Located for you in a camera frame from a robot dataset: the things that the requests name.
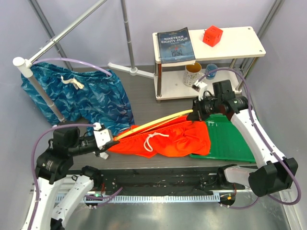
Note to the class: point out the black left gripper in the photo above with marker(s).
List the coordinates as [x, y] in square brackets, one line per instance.
[109, 144]

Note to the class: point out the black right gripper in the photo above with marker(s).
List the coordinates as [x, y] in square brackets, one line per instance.
[198, 113]

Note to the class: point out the yellow hanger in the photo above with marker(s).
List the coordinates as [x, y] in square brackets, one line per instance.
[151, 124]

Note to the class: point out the orange shorts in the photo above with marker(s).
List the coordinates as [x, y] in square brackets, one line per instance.
[177, 138]

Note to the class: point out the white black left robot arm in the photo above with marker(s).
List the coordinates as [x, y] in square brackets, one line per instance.
[50, 169]

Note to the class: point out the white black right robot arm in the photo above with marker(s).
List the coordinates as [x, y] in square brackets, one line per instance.
[274, 171]

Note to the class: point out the blue patterned shorts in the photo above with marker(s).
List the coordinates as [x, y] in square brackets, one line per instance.
[93, 95]

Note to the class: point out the blue glass cup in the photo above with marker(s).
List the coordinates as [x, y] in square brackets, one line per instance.
[211, 71]

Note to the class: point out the white patterned mug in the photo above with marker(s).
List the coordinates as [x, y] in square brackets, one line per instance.
[192, 73]

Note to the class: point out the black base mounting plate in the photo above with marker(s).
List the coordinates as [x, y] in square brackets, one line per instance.
[192, 181]

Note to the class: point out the green plastic tray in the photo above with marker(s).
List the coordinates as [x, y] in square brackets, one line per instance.
[226, 141]

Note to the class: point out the white two-tier shelf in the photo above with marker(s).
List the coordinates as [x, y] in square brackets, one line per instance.
[236, 43]

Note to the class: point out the red cube power strip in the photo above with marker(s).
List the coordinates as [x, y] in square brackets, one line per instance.
[212, 36]

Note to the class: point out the Nineteen Eighty-Four book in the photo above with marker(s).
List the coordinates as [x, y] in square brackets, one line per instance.
[175, 48]

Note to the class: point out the white clothes rack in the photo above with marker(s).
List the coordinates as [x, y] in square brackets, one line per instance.
[35, 90]

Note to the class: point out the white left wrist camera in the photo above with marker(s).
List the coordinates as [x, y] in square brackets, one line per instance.
[102, 135]

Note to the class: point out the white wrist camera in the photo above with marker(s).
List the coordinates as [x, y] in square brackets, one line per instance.
[201, 88]
[102, 135]

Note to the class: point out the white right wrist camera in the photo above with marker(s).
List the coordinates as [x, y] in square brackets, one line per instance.
[201, 88]

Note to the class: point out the white slotted cable duct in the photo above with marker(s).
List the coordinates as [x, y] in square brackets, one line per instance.
[123, 199]

